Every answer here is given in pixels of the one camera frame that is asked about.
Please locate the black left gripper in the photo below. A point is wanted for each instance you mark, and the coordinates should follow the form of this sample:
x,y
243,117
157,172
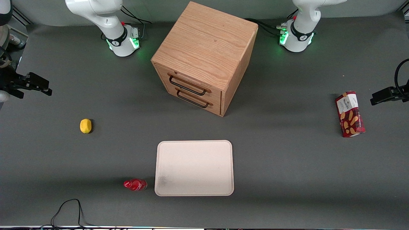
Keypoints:
x,y
403,93

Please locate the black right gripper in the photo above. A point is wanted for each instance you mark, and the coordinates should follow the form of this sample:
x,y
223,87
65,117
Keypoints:
x,y
9,81

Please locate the red coke bottle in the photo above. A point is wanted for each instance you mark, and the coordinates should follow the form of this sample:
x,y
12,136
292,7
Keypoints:
x,y
135,184

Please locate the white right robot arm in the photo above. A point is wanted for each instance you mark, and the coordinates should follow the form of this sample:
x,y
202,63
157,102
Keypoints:
x,y
108,25

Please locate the beige plastic tray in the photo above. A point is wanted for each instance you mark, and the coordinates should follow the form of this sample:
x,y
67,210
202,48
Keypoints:
x,y
195,167

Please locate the red cookie box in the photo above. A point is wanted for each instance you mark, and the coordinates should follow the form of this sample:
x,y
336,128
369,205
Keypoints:
x,y
350,115

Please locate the white grey sneaker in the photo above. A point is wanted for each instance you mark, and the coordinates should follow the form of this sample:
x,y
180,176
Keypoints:
x,y
16,41

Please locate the yellow lemon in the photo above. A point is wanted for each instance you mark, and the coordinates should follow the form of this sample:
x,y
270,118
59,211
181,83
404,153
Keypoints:
x,y
85,126

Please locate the wooden drawer cabinet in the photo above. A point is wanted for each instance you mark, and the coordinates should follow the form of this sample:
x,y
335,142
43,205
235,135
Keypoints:
x,y
204,44

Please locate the black frame rail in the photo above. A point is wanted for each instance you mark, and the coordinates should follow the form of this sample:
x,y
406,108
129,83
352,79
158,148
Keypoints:
x,y
22,16
405,12

